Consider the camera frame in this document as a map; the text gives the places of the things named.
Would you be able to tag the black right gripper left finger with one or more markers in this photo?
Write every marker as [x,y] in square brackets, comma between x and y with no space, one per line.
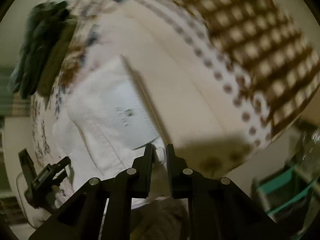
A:
[131,183]

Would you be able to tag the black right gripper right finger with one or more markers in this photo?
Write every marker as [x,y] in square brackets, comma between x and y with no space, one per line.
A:
[188,184]

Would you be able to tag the white pants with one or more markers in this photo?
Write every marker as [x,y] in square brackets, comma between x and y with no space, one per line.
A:
[105,124]

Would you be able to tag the floral checkered bed blanket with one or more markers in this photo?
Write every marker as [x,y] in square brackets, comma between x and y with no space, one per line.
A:
[223,78]

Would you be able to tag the dark green garment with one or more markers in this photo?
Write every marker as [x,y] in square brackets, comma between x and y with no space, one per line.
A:
[43,28]

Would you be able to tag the teal white wire rack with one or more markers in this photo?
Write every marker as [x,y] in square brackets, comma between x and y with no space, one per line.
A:
[285,196]

